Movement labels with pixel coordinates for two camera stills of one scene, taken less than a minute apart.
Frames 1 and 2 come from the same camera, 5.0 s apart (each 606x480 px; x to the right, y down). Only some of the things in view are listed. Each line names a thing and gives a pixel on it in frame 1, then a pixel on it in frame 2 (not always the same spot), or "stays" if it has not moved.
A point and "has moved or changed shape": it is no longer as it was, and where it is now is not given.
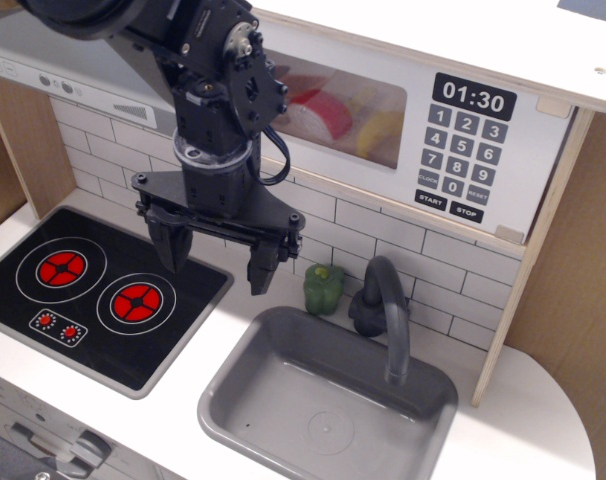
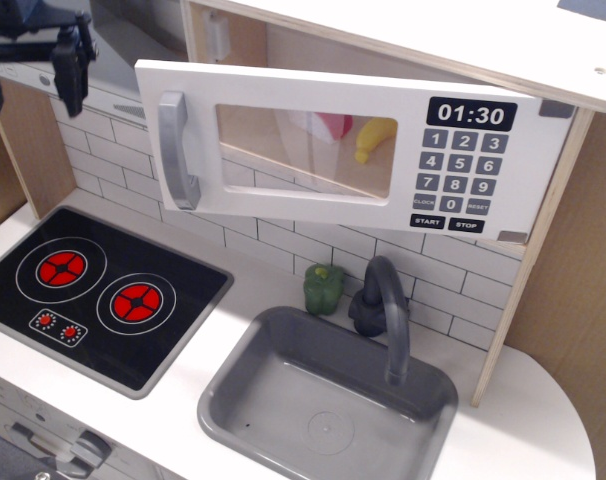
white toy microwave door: x=448 y=146 has moved or changed shape
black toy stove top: x=98 y=302 stays
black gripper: x=230 y=200 → x=70 y=56
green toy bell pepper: x=322 y=287 stays
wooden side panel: x=536 y=254 stays
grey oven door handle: x=76 y=456 stays
